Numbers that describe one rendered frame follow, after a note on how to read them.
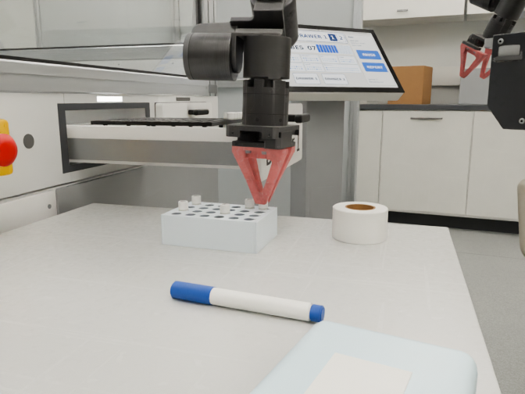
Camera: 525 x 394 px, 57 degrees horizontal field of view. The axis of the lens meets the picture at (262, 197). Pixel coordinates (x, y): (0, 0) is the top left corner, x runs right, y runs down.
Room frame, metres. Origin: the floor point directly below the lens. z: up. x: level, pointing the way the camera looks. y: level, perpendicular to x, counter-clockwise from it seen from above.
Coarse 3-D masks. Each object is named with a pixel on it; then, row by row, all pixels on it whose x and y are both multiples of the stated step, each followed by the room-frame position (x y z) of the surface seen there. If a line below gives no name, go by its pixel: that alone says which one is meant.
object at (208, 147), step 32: (96, 128) 0.79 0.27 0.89; (128, 128) 0.77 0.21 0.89; (160, 128) 0.76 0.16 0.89; (192, 128) 0.74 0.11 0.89; (224, 128) 0.73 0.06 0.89; (96, 160) 0.79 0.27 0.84; (128, 160) 0.77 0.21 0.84; (160, 160) 0.75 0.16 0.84; (192, 160) 0.74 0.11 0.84; (224, 160) 0.72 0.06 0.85
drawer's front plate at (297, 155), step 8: (296, 104) 0.91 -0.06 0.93; (288, 112) 0.85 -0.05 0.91; (296, 112) 0.91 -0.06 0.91; (296, 136) 0.92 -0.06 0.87; (296, 144) 0.92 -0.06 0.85; (296, 152) 0.92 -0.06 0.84; (264, 160) 0.71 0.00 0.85; (296, 160) 0.92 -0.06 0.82; (264, 168) 0.71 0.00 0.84; (264, 176) 0.71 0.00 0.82
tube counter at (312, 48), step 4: (308, 44) 1.75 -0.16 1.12; (312, 44) 1.76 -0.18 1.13; (316, 44) 1.77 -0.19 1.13; (320, 44) 1.78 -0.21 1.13; (324, 44) 1.78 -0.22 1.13; (308, 48) 1.74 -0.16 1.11; (312, 48) 1.75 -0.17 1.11; (316, 48) 1.75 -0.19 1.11; (320, 48) 1.76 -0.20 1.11; (324, 48) 1.77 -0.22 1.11; (328, 48) 1.77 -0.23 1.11; (332, 48) 1.78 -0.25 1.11; (336, 48) 1.79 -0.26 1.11; (340, 48) 1.80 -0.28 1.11; (344, 48) 1.81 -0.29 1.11; (348, 48) 1.81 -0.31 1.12; (316, 52) 1.74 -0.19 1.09; (320, 52) 1.75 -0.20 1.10; (324, 52) 1.75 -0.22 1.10; (328, 52) 1.76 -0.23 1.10; (332, 52) 1.77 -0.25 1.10; (336, 52) 1.78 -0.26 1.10; (340, 52) 1.78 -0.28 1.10; (344, 52) 1.79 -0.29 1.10; (348, 52) 1.80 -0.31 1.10; (352, 52) 1.81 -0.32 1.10
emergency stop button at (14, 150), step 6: (0, 138) 0.58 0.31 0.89; (6, 138) 0.59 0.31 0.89; (12, 138) 0.60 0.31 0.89; (0, 144) 0.58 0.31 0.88; (6, 144) 0.59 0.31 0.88; (12, 144) 0.59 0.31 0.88; (0, 150) 0.58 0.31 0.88; (6, 150) 0.58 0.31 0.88; (12, 150) 0.59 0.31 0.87; (0, 156) 0.58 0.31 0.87; (6, 156) 0.58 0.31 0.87; (12, 156) 0.59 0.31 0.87; (0, 162) 0.58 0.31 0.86; (6, 162) 0.58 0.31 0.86; (12, 162) 0.60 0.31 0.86
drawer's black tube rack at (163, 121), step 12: (96, 120) 0.84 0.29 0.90; (108, 120) 0.84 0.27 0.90; (120, 120) 0.85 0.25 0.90; (132, 120) 0.84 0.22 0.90; (144, 120) 0.84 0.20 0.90; (156, 120) 0.84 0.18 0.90; (168, 120) 0.84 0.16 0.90; (180, 120) 0.84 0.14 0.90; (192, 120) 0.84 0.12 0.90; (204, 120) 0.84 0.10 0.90
